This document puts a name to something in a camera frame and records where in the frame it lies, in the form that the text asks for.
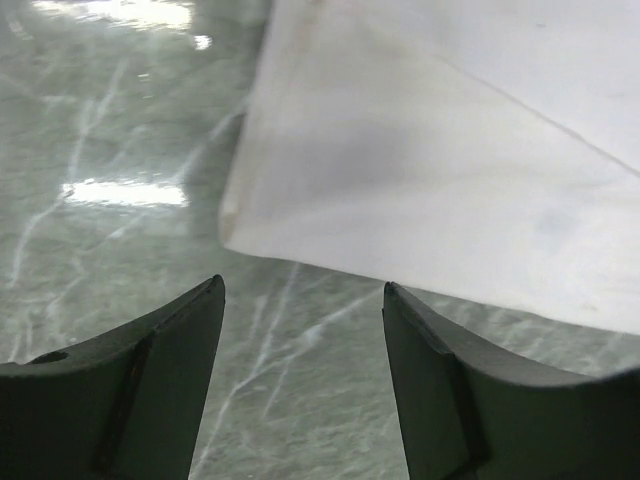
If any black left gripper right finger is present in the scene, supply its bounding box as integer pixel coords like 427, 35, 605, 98
383, 283, 639, 479

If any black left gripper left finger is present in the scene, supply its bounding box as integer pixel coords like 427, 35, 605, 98
1, 276, 225, 479

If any cream white t-shirt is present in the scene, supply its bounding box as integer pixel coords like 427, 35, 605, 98
219, 1, 639, 334

